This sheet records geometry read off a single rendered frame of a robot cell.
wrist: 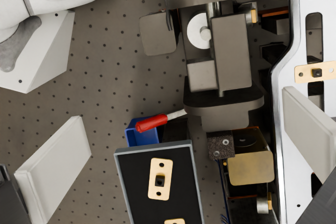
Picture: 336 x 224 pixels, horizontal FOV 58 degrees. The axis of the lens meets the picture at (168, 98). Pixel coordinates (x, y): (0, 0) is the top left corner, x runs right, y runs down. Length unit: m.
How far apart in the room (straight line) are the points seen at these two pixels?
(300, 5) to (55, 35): 0.61
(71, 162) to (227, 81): 0.32
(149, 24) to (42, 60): 0.38
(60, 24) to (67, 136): 0.74
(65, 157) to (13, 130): 1.02
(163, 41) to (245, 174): 0.32
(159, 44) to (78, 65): 0.50
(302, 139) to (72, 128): 0.13
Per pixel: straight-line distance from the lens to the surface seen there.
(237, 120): 0.60
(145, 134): 1.04
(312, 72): 0.69
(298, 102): 0.17
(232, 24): 0.45
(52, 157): 0.17
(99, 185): 1.18
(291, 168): 0.77
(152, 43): 0.56
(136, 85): 0.98
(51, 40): 0.89
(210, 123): 0.60
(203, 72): 0.49
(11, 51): 0.86
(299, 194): 0.81
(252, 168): 0.66
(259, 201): 0.68
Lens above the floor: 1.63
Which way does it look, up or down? 72 degrees down
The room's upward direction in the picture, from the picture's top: 167 degrees counter-clockwise
